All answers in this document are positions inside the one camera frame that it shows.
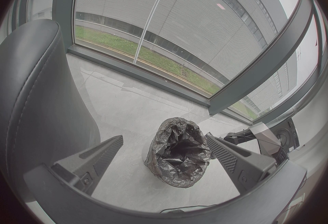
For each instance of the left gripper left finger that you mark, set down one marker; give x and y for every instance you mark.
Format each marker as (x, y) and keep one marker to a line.
(87, 166)

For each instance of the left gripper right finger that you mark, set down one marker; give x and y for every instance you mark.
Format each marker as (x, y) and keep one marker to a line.
(243, 166)

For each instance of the black plastic bag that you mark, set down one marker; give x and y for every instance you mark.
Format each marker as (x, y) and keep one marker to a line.
(164, 166)

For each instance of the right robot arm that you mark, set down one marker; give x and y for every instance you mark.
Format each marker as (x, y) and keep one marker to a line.
(265, 138)

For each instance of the black box with round disc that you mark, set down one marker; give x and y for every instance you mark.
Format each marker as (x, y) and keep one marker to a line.
(288, 136)

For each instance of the dark grey round chair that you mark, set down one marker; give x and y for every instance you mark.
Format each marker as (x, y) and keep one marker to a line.
(38, 90)

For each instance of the window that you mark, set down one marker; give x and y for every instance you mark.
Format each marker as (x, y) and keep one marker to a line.
(179, 26)

